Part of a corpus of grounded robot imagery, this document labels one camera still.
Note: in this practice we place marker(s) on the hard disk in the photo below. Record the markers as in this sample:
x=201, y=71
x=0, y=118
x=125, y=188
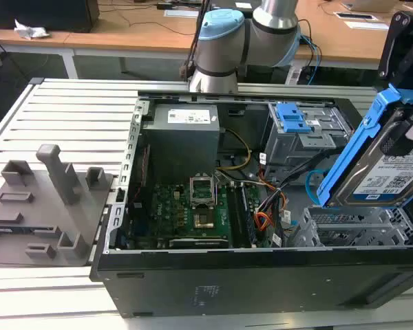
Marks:
x=392, y=172

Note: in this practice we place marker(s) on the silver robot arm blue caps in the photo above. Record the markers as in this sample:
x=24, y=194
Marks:
x=220, y=48

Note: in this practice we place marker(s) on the metal disk bay cage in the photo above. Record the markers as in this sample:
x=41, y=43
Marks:
x=296, y=151

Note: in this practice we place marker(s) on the perforated metal disk bay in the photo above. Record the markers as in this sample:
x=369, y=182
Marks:
x=347, y=223

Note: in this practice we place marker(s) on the black RAM slot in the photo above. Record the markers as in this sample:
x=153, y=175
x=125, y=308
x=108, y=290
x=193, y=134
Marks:
x=248, y=216
x=234, y=213

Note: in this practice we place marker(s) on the blue plastic bay latch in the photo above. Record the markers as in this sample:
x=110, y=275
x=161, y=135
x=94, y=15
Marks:
x=292, y=118

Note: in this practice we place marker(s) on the grey power supply unit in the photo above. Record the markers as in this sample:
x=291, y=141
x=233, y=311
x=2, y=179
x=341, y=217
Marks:
x=182, y=144

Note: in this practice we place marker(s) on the CPU socket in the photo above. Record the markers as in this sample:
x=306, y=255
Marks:
x=203, y=220

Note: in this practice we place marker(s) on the black open PC case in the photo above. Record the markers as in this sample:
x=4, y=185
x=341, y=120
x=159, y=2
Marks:
x=261, y=282

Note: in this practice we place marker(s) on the wooden desk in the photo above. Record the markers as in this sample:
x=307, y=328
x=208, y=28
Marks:
x=124, y=31

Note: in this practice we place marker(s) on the green Dell motherboard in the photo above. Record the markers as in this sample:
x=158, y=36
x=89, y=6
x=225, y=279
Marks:
x=172, y=213

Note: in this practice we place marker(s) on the grey parts rack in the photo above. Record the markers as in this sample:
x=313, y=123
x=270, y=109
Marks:
x=82, y=220

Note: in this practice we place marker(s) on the black box on desk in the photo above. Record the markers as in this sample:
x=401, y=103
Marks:
x=41, y=15

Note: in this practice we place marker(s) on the crumpled white paper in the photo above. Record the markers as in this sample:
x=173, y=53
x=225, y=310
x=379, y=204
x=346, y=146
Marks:
x=31, y=31

